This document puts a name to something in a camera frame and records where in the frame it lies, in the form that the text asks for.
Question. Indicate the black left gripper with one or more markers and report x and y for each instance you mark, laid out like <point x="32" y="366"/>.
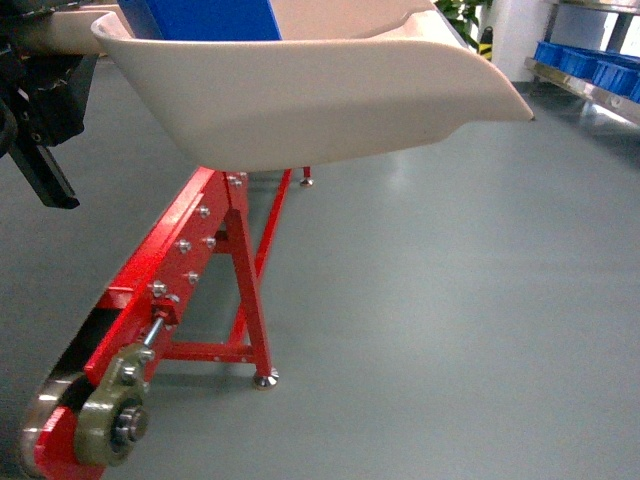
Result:
<point x="46" y="98"/>

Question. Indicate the blue plastic canister part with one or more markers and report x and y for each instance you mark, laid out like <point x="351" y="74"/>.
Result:
<point x="204" y="20"/>

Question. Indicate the beige plastic dustpan tray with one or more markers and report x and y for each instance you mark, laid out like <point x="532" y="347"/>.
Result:
<point x="346" y="79"/>

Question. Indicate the steel shelf rack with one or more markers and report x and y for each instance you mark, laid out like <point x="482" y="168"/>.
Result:
<point x="625" y="11"/>

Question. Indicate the blue bin lower shelf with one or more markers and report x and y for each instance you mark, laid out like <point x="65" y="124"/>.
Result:
<point x="614" y="72"/>

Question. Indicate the green potted plant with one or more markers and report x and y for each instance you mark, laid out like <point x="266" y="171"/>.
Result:
<point x="463" y="17"/>

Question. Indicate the yellow black traffic cone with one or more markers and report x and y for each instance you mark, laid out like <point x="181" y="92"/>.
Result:
<point x="485" y="44"/>

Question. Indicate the red conveyor frame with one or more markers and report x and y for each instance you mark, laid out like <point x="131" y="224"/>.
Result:
<point x="90" y="412"/>

